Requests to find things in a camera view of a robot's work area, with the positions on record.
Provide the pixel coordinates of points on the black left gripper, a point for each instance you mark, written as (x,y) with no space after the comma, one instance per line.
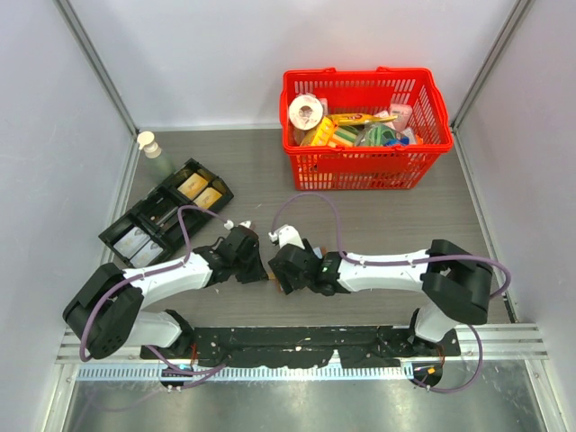
(258,272)

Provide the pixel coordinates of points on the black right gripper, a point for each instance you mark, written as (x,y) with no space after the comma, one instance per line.
(285,282)

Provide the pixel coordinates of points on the brown leather card holder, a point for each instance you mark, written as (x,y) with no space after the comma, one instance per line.
(275,281)

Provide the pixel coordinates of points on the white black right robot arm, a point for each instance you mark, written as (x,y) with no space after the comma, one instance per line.
(458,288)

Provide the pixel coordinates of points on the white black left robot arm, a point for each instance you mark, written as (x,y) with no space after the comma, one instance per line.
(110,311)

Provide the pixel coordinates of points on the gold card in tray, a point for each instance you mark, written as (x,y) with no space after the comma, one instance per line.
(192,186)
(207,198)

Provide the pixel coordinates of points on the black card organizer tray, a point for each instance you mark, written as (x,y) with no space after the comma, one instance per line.
(157,212)

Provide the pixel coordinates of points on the silver card in tray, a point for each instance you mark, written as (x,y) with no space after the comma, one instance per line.
(130,243)
(148,253)

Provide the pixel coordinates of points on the green soap pump bottle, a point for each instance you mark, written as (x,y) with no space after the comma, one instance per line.
(160,164)

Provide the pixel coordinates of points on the yellow green sponge pack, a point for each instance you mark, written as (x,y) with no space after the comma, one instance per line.
(340,137)

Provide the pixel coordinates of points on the green round package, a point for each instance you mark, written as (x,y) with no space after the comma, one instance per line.
(376,134)

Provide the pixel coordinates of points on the yellow snack packet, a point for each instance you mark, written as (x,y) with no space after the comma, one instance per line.
(354,119)

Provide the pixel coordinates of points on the blue packet in basket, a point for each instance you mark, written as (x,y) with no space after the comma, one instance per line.
(402,141)

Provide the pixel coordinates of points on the red plastic shopping basket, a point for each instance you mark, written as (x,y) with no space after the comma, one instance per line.
(370,92)

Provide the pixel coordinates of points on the pink white box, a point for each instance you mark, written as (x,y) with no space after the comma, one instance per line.
(402,113)

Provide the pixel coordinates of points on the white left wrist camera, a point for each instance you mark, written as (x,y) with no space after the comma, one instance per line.
(230,224)

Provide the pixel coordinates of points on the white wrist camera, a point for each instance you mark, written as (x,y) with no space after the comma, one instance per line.
(286,235)
(230,224)

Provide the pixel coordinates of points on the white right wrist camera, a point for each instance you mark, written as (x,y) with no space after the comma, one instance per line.
(286,235)

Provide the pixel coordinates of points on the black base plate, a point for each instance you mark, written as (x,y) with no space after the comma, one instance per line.
(305,347)

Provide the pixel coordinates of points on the aluminium rail frame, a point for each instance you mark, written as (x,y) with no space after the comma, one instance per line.
(490,343)

